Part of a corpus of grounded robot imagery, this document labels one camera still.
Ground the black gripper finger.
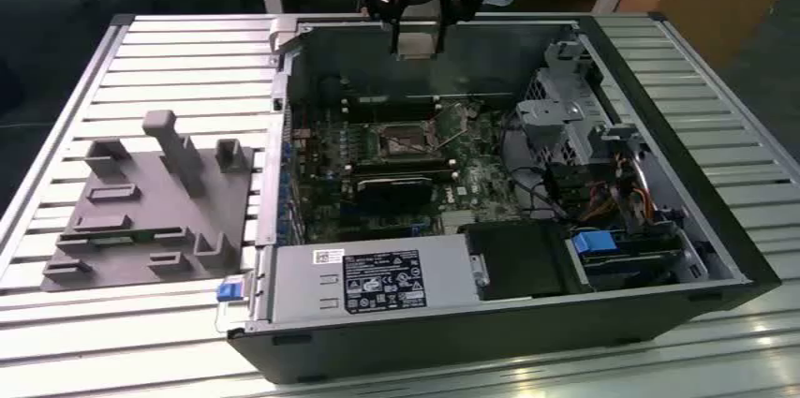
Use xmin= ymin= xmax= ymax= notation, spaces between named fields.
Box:
xmin=357 ymin=0 xmax=406 ymax=56
xmin=436 ymin=0 xmax=488 ymax=53

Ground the silver CPU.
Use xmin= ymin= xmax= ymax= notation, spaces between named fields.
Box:
xmin=398 ymin=32 xmax=440 ymax=62

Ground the CPU socket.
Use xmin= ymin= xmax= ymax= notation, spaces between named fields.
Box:
xmin=365 ymin=121 xmax=442 ymax=163

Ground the silver drive cage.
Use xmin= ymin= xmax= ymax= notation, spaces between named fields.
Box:
xmin=516 ymin=40 xmax=646 ymax=168

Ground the green motherboard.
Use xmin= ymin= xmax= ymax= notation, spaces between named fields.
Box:
xmin=284 ymin=88 xmax=533 ymax=247

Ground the black graphics card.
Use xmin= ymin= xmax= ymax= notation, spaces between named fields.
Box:
xmin=353 ymin=172 xmax=437 ymax=212

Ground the small silver heatsink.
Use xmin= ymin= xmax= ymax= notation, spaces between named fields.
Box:
xmin=440 ymin=210 xmax=477 ymax=230

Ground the black plastic shroud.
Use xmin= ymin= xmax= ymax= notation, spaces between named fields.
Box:
xmin=459 ymin=222 xmax=580 ymax=301

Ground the blue disk carrier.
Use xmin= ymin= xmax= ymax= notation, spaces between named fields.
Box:
xmin=569 ymin=228 xmax=683 ymax=287

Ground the grey parts rack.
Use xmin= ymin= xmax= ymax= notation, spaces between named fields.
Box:
xmin=38 ymin=110 xmax=257 ymax=294

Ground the silver power supply unit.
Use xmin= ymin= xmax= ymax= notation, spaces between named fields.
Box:
xmin=246 ymin=243 xmax=487 ymax=329

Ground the blue case latch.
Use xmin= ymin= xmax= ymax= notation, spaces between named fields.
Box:
xmin=215 ymin=275 xmax=246 ymax=303

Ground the black PC case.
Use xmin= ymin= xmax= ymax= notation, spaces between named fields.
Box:
xmin=215 ymin=11 xmax=784 ymax=385

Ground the black cable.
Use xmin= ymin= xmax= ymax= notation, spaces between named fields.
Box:
xmin=507 ymin=164 xmax=575 ymax=224

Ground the coloured wire bundle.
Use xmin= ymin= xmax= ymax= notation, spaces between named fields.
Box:
xmin=577 ymin=180 xmax=662 ymax=226

